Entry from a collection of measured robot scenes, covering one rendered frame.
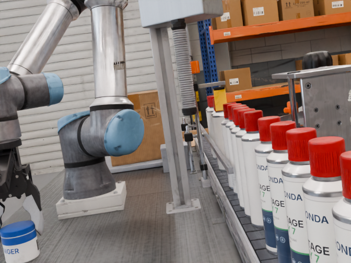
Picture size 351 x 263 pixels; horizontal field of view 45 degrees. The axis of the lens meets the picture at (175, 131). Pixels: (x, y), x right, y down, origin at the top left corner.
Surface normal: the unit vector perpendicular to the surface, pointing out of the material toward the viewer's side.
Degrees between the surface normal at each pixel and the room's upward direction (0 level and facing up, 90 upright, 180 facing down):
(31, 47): 59
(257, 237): 0
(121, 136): 96
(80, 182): 70
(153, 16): 90
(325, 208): 90
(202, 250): 0
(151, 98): 90
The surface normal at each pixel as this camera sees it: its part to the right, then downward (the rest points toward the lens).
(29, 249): 0.70, 0.00
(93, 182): 0.32, -0.28
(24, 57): 0.16, -0.43
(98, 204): 0.07, 0.12
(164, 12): -0.55, 0.18
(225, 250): -0.14, -0.98
